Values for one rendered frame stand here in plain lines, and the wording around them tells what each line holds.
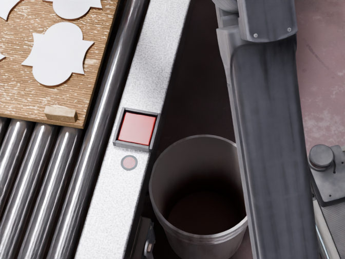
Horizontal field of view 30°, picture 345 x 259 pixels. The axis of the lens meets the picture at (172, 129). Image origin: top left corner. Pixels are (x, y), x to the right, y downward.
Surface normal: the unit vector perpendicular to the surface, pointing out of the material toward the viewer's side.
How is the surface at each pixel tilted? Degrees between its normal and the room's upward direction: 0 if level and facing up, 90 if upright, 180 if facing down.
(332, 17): 0
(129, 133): 0
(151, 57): 0
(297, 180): 39
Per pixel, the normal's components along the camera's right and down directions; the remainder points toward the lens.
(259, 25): 0.12, 0.18
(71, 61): -0.05, -0.45
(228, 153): -0.48, 0.76
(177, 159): 0.58, 0.69
